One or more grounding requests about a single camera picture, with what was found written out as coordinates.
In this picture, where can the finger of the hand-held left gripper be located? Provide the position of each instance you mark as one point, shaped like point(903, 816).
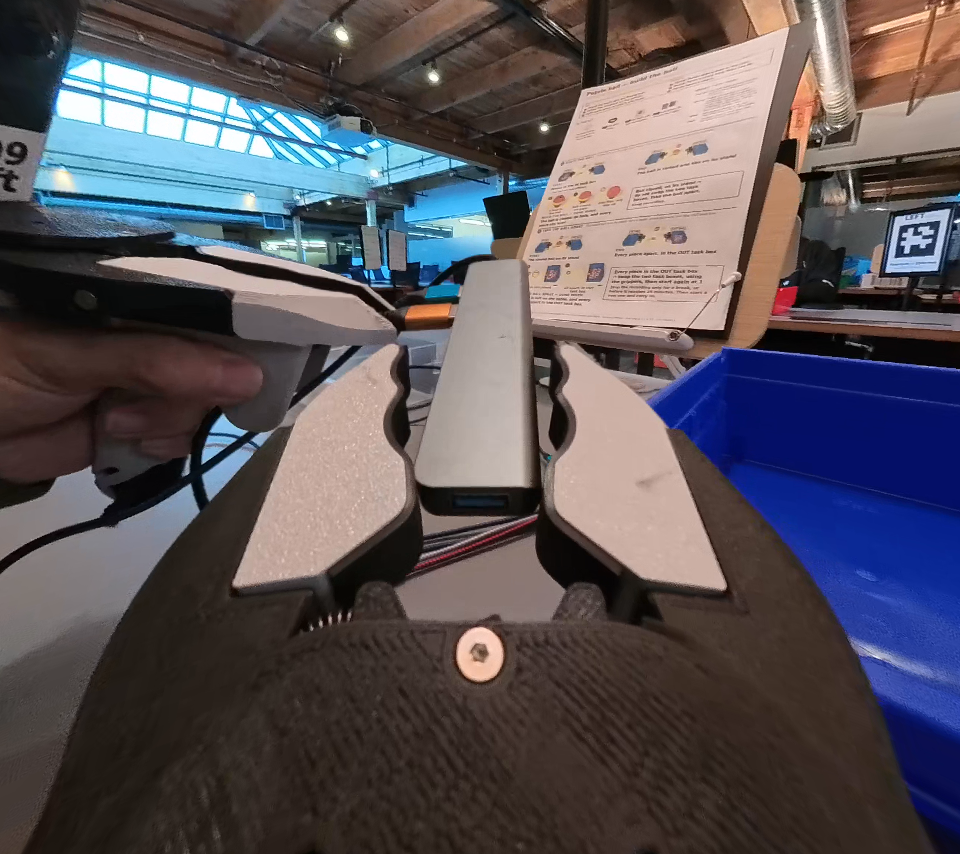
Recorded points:
point(300, 272)
point(300, 317)

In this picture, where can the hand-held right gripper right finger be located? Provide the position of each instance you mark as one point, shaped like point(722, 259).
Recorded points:
point(630, 494)

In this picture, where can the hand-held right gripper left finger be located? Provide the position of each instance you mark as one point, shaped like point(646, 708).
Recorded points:
point(330, 494)

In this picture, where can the grey metal USB hub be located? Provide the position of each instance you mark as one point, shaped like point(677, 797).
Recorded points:
point(480, 389)

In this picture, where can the person's left forearm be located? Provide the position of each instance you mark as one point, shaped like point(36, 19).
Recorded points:
point(22, 492)

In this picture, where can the grey desk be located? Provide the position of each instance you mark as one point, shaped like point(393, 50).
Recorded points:
point(67, 584)

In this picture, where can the person's left hand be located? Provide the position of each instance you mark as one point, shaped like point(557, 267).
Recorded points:
point(75, 374)

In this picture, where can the ceiling projector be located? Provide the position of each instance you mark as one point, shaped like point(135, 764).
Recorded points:
point(349, 122)

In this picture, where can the black monitor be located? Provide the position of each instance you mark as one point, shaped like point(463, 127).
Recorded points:
point(508, 216)

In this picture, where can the blue plastic bin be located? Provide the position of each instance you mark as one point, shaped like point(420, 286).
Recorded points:
point(847, 516)

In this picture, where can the wooden sheet stand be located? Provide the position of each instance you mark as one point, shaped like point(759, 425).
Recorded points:
point(772, 269)

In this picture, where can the black bag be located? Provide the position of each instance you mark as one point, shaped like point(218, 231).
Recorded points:
point(821, 272)

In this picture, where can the printed instruction sheet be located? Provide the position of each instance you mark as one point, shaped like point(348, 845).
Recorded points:
point(660, 193)

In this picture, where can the black and white marker sign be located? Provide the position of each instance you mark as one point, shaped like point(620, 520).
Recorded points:
point(919, 240)

